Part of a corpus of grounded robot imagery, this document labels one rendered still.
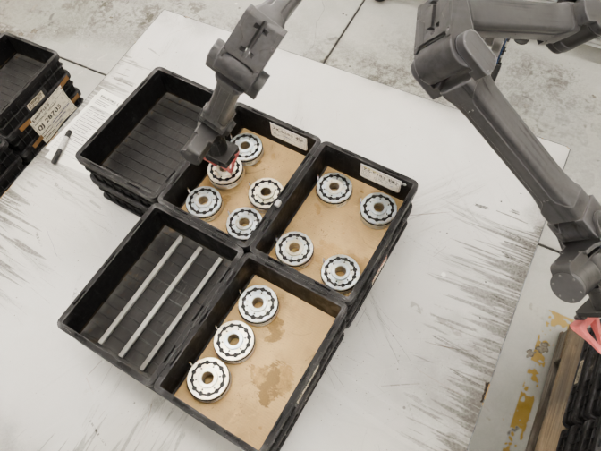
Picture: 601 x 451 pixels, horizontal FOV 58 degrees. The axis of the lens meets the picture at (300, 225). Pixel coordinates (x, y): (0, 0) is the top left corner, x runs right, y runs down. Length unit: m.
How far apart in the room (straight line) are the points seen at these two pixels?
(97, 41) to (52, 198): 1.67
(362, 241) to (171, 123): 0.72
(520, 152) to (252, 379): 0.83
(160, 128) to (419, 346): 1.02
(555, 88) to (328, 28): 1.25
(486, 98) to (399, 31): 2.39
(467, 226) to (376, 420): 0.64
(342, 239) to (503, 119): 0.73
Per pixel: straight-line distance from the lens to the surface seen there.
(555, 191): 0.97
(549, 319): 2.47
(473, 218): 1.74
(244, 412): 1.38
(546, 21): 1.07
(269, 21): 0.96
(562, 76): 3.22
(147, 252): 1.57
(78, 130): 2.07
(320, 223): 1.53
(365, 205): 1.53
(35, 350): 1.73
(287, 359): 1.39
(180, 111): 1.83
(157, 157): 1.73
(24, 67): 2.71
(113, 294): 1.55
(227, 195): 1.60
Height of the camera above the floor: 2.18
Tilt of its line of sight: 62 degrees down
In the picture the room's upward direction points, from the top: 5 degrees counter-clockwise
